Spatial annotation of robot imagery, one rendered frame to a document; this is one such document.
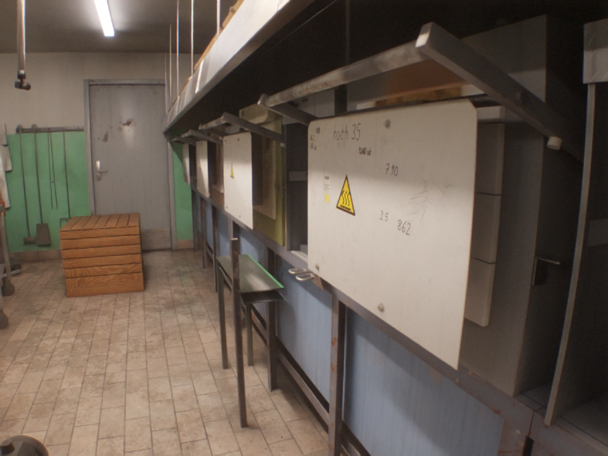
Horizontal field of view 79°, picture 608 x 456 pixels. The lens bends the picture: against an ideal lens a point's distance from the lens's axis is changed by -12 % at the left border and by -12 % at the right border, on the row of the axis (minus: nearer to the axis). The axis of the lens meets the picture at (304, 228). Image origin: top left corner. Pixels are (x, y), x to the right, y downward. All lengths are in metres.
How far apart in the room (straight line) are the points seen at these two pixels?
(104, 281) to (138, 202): 1.74
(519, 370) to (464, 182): 0.34
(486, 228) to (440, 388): 0.45
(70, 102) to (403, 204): 5.07
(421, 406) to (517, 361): 0.43
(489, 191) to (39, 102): 5.29
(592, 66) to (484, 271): 0.36
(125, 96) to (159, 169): 0.99
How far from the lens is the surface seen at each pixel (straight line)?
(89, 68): 5.58
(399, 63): 0.57
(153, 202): 5.51
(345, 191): 0.92
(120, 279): 4.01
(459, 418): 1.02
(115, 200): 5.52
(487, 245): 0.74
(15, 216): 5.72
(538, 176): 0.68
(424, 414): 1.13
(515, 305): 0.73
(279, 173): 1.75
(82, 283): 4.05
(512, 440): 0.83
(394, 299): 0.79
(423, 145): 0.69
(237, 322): 1.81
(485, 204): 0.74
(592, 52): 0.62
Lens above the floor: 1.26
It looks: 11 degrees down
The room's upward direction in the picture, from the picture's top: straight up
